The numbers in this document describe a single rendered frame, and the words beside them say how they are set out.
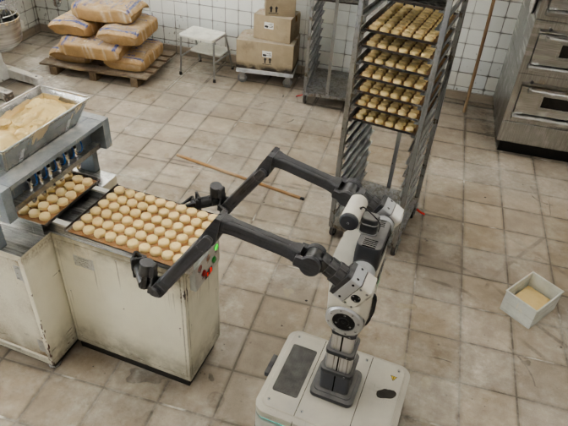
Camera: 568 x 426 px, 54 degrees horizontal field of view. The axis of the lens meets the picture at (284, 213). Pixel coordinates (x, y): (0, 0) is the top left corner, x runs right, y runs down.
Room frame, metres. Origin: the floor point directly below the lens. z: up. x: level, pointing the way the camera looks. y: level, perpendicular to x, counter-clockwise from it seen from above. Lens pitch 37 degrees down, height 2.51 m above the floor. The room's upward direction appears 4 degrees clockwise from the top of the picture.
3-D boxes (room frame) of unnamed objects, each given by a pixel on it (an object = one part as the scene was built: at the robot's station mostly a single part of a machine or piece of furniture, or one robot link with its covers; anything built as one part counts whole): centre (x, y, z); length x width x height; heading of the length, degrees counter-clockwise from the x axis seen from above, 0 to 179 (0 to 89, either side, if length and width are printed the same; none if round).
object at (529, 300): (2.49, -1.57, 0.08); 0.30 x 0.22 x 0.16; 130
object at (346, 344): (1.63, -0.31, 0.49); 0.11 x 0.11 x 0.40; 71
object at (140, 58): (5.69, 1.70, 0.19); 0.72 x 0.42 x 0.15; 171
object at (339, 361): (1.63, -0.31, 0.36); 0.13 x 0.13 x 0.40; 71
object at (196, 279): (1.87, 0.34, 0.77); 0.24 x 0.04 x 0.14; 162
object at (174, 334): (1.98, 0.69, 0.45); 0.70 x 0.34 x 0.90; 72
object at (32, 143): (2.14, 1.17, 1.25); 0.56 x 0.29 x 0.14; 162
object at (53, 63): (5.74, 2.00, 0.06); 1.20 x 0.80 x 0.11; 79
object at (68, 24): (5.82, 2.25, 0.47); 0.72 x 0.42 x 0.17; 167
